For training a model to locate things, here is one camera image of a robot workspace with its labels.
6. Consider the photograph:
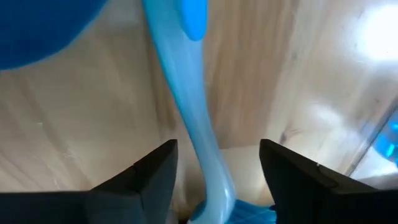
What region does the blue scrub sponge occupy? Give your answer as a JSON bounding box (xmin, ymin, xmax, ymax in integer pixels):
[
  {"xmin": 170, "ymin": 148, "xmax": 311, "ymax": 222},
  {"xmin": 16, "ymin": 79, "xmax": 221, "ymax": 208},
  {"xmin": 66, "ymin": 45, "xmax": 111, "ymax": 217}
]
[{"xmin": 0, "ymin": 0, "xmax": 108, "ymax": 71}]

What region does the blue Dawn dish soap bottle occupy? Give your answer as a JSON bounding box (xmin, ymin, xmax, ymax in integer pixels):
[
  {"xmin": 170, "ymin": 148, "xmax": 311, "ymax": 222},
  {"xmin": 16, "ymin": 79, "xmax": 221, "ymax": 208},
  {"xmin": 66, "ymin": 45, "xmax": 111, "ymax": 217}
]
[{"xmin": 371, "ymin": 119, "xmax": 398, "ymax": 169}]

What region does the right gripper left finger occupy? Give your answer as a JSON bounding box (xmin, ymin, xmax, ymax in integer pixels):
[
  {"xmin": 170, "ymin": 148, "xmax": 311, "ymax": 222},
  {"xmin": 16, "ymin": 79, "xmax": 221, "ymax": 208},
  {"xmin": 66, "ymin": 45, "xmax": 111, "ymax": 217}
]
[{"xmin": 0, "ymin": 139, "xmax": 179, "ymax": 224}]

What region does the clear handled plastic caddy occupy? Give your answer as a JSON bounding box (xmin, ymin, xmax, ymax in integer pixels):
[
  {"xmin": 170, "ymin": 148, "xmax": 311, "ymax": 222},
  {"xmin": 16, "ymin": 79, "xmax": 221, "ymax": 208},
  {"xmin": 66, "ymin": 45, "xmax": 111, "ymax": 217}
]
[{"xmin": 343, "ymin": 96, "xmax": 398, "ymax": 190}]

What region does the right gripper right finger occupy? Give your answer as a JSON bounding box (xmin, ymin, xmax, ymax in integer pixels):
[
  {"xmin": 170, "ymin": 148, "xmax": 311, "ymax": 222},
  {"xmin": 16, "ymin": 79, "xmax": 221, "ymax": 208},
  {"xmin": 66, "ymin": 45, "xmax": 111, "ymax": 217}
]
[{"xmin": 259, "ymin": 138, "xmax": 398, "ymax": 224}]

